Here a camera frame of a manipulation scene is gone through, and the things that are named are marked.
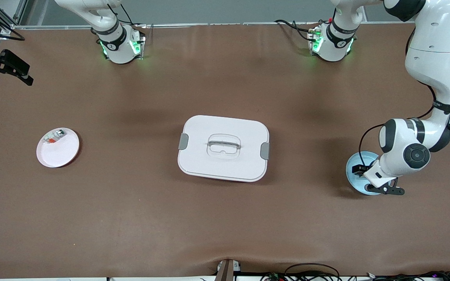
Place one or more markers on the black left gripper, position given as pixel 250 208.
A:
pixel 361 169

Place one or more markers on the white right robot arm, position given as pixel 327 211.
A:
pixel 117 43

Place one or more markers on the light blue round plate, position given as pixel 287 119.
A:
pixel 354 182

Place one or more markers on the pink round plate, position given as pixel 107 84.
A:
pixel 59 154

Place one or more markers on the white lidded storage box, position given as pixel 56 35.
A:
pixel 225 164

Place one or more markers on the brown table mat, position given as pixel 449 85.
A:
pixel 131 214

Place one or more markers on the aluminium frame post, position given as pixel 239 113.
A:
pixel 21 11

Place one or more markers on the white and red switch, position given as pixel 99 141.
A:
pixel 58 134

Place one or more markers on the brown camera mount post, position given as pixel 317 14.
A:
pixel 225 271

